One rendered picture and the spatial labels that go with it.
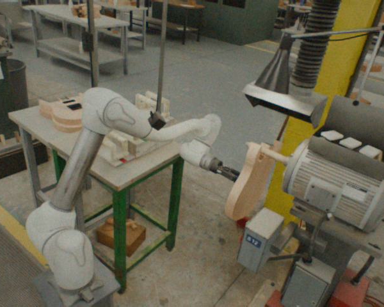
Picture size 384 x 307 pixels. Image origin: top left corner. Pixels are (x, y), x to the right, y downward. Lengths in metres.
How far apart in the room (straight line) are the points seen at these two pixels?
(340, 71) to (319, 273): 1.24
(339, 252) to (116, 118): 1.02
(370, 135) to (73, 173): 1.19
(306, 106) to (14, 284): 2.11
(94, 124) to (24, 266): 1.52
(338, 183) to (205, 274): 1.46
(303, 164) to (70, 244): 0.96
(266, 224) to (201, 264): 1.33
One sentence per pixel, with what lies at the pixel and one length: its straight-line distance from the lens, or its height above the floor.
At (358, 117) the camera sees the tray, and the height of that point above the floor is 1.51.
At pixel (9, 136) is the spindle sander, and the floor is 0.33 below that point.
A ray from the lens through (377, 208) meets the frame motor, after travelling 1.30.
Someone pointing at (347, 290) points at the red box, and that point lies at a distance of 1.68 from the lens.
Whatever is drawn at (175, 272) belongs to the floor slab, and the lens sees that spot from 2.49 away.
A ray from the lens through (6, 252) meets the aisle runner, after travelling 2.77.
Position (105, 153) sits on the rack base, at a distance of 1.93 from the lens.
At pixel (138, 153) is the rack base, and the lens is 1.89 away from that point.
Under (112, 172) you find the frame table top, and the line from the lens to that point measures 1.79.
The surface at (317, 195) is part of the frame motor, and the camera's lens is 1.31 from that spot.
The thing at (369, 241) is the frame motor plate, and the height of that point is 1.12.
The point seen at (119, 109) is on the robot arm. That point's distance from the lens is 1.22.
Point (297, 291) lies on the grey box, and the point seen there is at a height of 0.80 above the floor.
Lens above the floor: 1.96
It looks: 32 degrees down
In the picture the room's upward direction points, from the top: 7 degrees clockwise
